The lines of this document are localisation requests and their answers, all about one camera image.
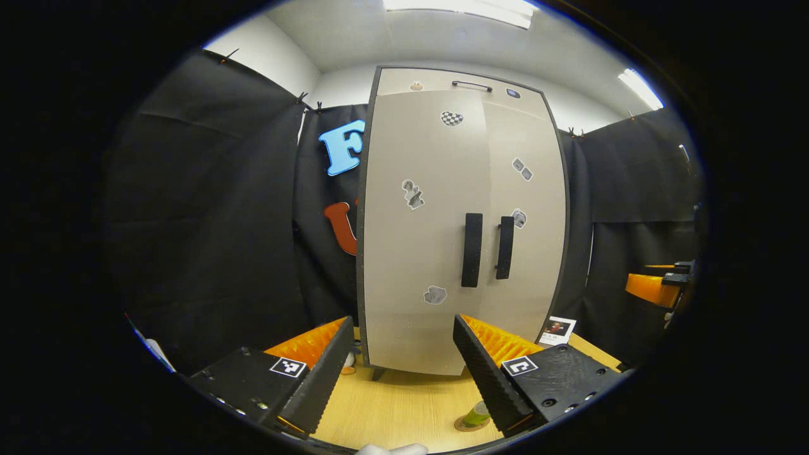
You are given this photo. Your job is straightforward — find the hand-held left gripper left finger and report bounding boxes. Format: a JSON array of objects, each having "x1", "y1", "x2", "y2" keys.
[{"x1": 188, "y1": 316, "x2": 356, "y2": 437}]

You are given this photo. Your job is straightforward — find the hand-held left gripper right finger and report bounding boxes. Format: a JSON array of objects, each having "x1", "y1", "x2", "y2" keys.
[{"x1": 453, "y1": 314, "x2": 633, "y2": 439}]

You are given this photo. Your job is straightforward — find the green label plastic bottle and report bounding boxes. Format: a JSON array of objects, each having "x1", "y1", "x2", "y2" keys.
[{"x1": 460, "y1": 400, "x2": 492, "y2": 429}]

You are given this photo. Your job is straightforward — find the grey cabinet door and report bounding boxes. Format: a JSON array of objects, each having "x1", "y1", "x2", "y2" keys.
[
  {"x1": 477, "y1": 88, "x2": 568, "y2": 345},
  {"x1": 363, "y1": 88, "x2": 494, "y2": 377}
]

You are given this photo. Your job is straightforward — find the grey cabinet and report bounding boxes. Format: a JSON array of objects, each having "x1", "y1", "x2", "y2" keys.
[{"x1": 356, "y1": 66, "x2": 571, "y2": 382}]

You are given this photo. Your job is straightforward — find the grey cabinet drawer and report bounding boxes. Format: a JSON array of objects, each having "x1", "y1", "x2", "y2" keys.
[{"x1": 377, "y1": 68, "x2": 545, "y2": 102}]

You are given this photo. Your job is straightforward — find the white photo card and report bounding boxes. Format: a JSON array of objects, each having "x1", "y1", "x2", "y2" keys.
[{"x1": 538, "y1": 316, "x2": 577, "y2": 346}]

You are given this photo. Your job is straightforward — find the ceiling light panel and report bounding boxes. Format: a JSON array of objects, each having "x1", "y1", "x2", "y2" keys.
[
  {"x1": 384, "y1": 0, "x2": 538, "y2": 29},
  {"x1": 618, "y1": 68, "x2": 664, "y2": 111}
]

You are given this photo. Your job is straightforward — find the black backdrop cloth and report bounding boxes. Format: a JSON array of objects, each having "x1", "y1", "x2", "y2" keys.
[{"x1": 104, "y1": 49, "x2": 705, "y2": 373}]

